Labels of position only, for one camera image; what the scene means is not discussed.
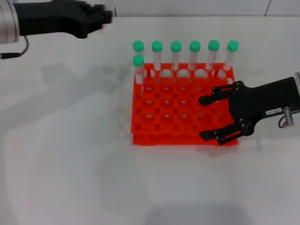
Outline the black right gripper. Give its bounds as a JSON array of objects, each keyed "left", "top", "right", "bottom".
[{"left": 198, "top": 76, "right": 300, "bottom": 146}]

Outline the right arm cable with connector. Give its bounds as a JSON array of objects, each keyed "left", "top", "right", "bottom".
[{"left": 277, "top": 106, "right": 295, "bottom": 129}]

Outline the orange plastic test tube rack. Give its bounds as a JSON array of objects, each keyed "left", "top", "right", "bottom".
[{"left": 131, "top": 62, "right": 240, "bottom": 146}]

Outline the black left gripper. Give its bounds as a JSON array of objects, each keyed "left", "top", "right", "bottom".
[{"left": 14, "top": 0, "right": 113, "bottom": 39}]

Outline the left arm cable with connector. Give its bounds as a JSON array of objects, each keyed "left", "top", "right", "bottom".
[{"left": 0, "top": 35, "right": 30, "bottom": 60}]

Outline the arm cable with connector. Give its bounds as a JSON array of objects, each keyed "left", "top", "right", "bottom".
[
  {"left": 277, "top": 106, "right": 295, "bottom": 129},
  {"left": 0, "top": 35, "right": 30, "bottom": 60}
]

